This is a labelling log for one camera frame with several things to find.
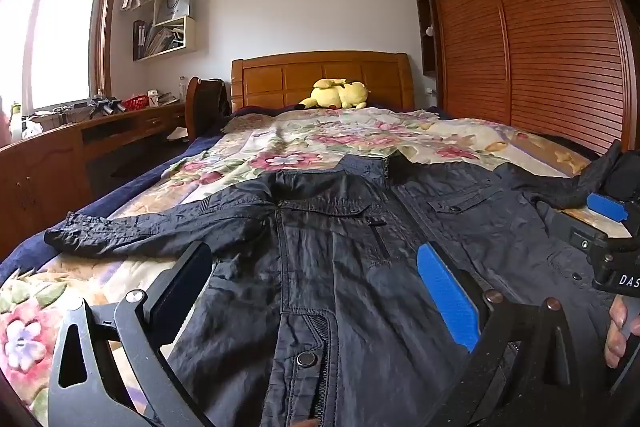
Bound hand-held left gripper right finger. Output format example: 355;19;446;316
400;241;616;427

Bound white paper shopping bag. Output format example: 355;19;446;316
152;0;192;26

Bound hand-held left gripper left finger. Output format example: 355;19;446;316
47;241;216;427

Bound wooden bed headboard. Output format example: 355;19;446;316
231;51;416;114

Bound dark upright books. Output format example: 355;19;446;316
132;20;151;60

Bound white wall shelf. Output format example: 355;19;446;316
131;0;199;62

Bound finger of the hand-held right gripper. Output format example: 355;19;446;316
542;202;610;254
586;152;640;225

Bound person's right hand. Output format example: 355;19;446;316
603;296;640;369

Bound dark navy jacket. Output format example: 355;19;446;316
44;142;623;427

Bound green capped bottle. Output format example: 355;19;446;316
9;102;26;144

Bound window with wooden frame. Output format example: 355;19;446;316
0;0;127;114

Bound wooden slatted wardrobe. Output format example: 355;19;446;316
404;0;640;160

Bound yellow plush toy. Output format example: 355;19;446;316
299;78;372;110

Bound stack of magazines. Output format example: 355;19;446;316
145;27;177;56

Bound wooden desk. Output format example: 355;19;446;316
0;99;190;260

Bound floral blanket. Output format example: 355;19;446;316
0;106;636;427

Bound wooden chair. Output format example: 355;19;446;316
185;76;231;144

